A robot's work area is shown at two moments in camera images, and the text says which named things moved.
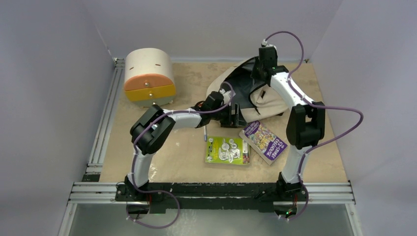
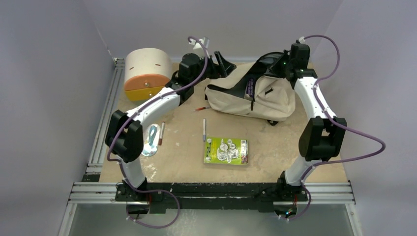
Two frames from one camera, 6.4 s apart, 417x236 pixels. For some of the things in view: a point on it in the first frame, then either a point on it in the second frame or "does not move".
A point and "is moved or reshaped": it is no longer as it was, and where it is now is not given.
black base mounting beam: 211,196 does not move
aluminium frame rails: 91,191 does not move
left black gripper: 234,120 to 225,67
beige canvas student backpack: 257,100 is moved or reshaped
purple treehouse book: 264,141 to 250,87
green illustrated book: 227,150 does not move
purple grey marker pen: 205,133 does not move
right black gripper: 254,75 to 275,68
